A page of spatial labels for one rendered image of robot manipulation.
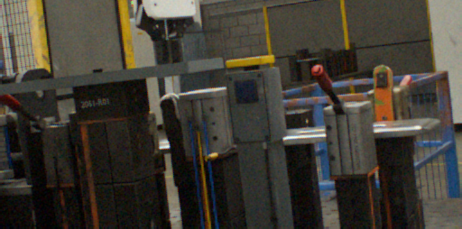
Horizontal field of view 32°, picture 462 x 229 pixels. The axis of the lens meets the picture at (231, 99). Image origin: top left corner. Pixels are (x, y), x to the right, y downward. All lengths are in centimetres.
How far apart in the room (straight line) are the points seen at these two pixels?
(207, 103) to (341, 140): 25
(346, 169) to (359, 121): 8
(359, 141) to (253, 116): 21
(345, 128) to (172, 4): 35
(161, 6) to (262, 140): 27
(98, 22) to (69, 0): 32
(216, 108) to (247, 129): 20
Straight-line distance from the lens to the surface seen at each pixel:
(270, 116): 122
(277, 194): 124
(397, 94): 167
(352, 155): 136
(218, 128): 142
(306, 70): 1126
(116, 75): 128
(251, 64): 122
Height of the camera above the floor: 116
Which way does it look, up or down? 3 degrees down
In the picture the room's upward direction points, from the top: 7 degrees counter-clockwise
